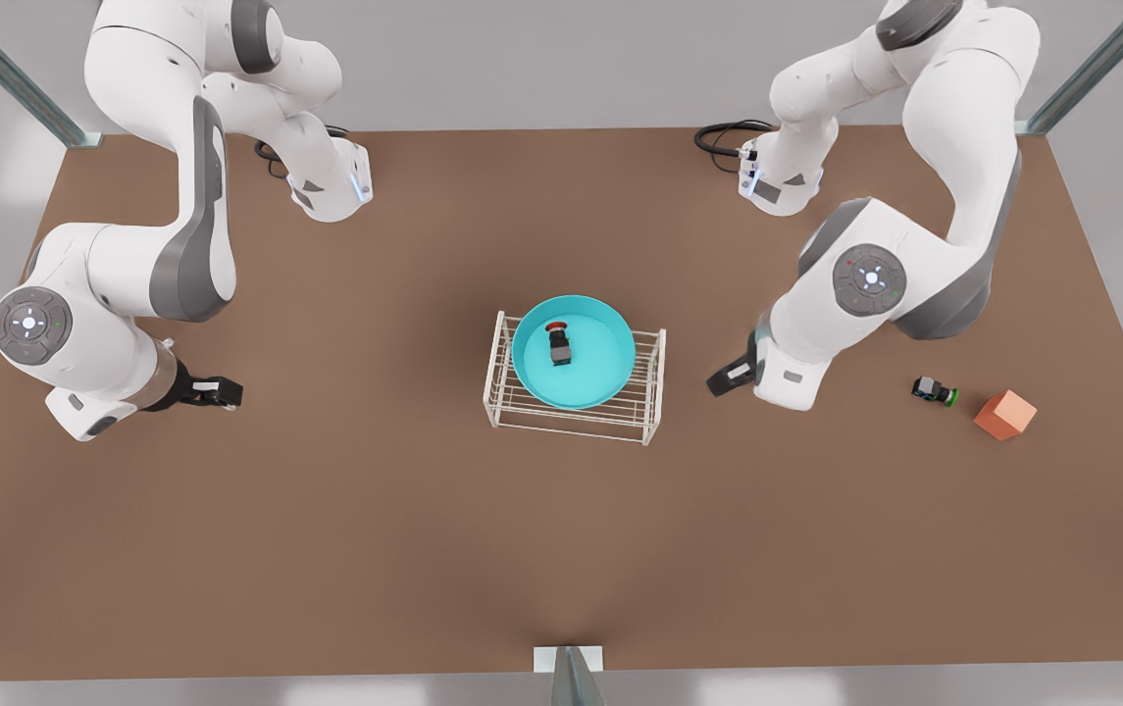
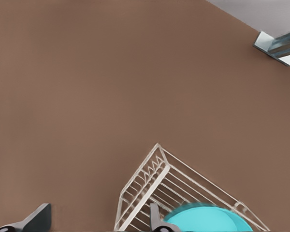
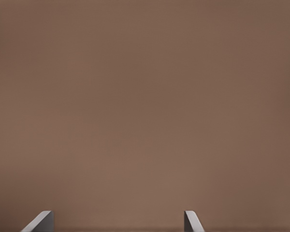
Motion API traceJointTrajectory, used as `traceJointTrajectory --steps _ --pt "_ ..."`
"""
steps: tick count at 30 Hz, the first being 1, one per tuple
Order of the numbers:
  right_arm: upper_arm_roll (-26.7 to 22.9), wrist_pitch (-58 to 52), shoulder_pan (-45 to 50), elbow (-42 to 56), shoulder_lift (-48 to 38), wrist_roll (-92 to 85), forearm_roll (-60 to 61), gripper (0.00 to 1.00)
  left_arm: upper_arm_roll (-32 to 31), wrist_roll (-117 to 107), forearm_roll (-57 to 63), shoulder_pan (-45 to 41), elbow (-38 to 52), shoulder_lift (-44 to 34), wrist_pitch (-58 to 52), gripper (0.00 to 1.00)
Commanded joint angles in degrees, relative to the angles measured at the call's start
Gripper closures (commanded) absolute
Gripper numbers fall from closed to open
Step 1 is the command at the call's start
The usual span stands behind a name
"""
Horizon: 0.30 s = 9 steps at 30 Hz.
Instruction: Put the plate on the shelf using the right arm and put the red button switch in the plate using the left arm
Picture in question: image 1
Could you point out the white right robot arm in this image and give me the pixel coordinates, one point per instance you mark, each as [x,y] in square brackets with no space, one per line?
[129,265]

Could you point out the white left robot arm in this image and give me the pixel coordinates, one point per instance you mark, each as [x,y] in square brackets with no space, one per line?
[914,245]

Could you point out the teal round plate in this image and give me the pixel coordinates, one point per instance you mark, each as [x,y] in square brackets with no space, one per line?
[573,353]

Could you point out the orange cube block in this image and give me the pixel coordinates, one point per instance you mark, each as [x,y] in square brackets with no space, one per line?
[1004,415]

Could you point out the red button switch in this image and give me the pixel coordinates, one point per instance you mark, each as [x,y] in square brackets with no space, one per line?
[559,344]

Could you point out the green button switch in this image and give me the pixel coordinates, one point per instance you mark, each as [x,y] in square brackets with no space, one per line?
[934,391]

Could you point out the silver frame post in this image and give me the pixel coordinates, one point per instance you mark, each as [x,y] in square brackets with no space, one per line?
[7,71]
[571,677]
[1096,64]

